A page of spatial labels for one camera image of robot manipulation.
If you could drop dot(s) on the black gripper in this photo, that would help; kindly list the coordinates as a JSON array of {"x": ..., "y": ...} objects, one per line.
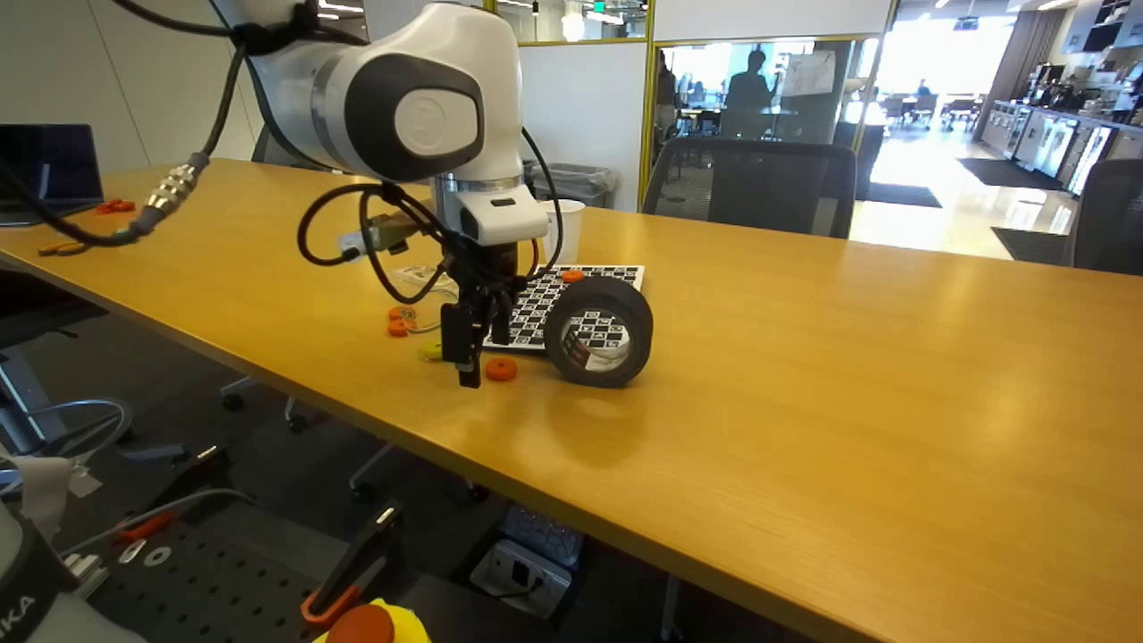
[{"x": 483, "y": 280}]

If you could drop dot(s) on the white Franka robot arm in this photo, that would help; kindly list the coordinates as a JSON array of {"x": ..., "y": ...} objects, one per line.
[{"x": 395, "y": 108}]

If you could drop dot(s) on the black white marker checkerboard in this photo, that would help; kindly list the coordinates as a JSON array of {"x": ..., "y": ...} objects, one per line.
[{"x": 542, "y": 299}]

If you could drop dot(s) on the black tape roll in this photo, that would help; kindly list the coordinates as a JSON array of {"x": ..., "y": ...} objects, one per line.
[{"x": 599, "y": 334}]

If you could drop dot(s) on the grey floor power box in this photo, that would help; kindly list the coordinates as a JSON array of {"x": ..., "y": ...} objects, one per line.
[{"x": 524, "y": 574}]

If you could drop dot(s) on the black orange clamp tool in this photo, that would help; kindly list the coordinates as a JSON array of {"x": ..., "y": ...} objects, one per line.
[{"x": 353, "y": 574}]

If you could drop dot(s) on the grey office chair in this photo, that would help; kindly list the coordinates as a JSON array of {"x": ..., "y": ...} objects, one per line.
[{"x": 268, "y": 147}]

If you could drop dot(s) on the yellow red emergency stop button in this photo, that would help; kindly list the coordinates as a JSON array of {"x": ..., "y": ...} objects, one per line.
[{"x": 376, "y": 621}]

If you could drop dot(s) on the black perforated breadboard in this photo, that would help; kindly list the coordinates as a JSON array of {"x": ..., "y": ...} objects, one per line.
[{"x": 228, "y": 583}]

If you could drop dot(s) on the small red toy piece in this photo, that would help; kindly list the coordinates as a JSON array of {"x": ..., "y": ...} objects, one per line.
[{"x": 117, "y": 206}]

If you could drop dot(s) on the person in dark clothes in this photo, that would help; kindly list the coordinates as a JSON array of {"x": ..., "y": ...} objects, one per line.
[{"x": 748, "y": 92}]

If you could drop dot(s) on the black laptop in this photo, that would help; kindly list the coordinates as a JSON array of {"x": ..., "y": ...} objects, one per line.
[{"x": 47, "y": 167}]

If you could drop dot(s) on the dark office chair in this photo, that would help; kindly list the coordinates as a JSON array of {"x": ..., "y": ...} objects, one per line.
[{"x": 1110, "y": 220}]

